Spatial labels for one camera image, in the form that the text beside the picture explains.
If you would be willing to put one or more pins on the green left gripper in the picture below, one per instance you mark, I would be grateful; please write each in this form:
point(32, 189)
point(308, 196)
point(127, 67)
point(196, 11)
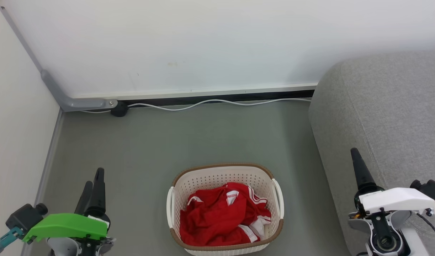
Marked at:
point(68, 225)

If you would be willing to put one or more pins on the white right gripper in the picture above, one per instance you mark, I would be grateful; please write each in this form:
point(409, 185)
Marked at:
point(398, 201)

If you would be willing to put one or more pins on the red and white garment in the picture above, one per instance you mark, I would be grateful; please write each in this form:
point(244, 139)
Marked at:
point(217, 217)

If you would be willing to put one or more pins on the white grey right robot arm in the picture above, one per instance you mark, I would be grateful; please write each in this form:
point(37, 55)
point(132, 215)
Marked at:
point(384, 234)

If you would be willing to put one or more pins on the grey fabric sofa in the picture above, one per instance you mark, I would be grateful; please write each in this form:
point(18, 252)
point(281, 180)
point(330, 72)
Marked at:
point(388, 113)

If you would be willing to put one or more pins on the black round foot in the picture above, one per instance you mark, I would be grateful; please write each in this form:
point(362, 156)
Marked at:
point(119, 109)

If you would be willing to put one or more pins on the cream perforated laundry basket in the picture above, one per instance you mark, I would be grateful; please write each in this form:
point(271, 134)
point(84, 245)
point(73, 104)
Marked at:
point(217, 179)

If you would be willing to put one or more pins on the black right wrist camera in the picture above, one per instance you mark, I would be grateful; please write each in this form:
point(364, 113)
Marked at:
point(432, 189)

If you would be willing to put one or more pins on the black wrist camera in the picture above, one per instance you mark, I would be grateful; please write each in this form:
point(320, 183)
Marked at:
point(23, 217)
point(432, 189)

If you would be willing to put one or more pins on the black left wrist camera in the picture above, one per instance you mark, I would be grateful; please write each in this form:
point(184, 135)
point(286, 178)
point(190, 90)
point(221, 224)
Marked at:
point(23, 217)

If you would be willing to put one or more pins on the grey metal corner bracket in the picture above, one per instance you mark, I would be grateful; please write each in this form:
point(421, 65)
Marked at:
point(57, 94)

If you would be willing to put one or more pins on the white wall skirting strip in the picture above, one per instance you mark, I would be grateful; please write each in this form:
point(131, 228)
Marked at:
point(203, 91)

